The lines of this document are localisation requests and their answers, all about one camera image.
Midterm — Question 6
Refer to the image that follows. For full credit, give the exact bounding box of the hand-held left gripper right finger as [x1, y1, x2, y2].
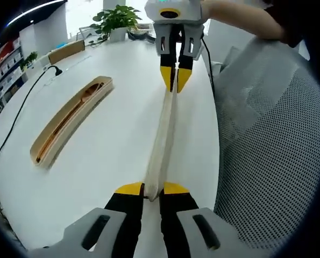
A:
[159, 181, 273, 258]

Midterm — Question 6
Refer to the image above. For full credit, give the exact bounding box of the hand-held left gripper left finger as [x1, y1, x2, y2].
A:
[27, 181, 145, 258]

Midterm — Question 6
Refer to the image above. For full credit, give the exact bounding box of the beige cutlery case lid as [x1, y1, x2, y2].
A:
[144, 87, 178, 202]

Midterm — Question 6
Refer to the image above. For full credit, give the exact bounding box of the beige cutlery case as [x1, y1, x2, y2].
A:
[30, 75, 115, 169]

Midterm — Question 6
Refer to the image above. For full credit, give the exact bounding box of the black curved headband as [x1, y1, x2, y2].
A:
[127, 28, 154, 44]

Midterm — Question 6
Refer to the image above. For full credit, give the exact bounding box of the large green potted plant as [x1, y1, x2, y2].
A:
[90, 4, 142, 45]

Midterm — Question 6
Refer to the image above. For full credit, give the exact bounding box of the narrow bright window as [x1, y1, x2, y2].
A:
[65, 0, 104, 42]

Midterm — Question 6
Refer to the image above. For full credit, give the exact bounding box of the brown cardboard box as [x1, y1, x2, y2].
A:
[48, 40, 86, 65]

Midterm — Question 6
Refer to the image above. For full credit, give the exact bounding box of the person's black shirt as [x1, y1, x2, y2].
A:
[264, 0, 314, 49]

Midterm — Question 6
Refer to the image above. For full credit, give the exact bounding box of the grey mesh office chair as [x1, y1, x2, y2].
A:
[212, 36, 320, 256]

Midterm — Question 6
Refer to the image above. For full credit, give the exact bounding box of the small green potted plant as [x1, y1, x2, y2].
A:
[19, 51, 39, 71]

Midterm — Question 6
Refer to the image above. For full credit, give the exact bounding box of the long ceiling strip light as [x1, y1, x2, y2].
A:
[5, 0, 68, 27]

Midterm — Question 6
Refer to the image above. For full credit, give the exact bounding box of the row of white storage bins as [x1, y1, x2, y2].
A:
[0, 51, 23, 89]

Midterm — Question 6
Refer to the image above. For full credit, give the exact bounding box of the metal storage shelf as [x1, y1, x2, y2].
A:
[0, 40, 25, 108]

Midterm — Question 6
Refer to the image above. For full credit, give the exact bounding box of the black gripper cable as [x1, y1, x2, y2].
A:
[201, 37, 216, 95]

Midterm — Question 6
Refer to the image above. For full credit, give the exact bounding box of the black power cable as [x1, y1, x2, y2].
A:
[0, 65, 64, 186]

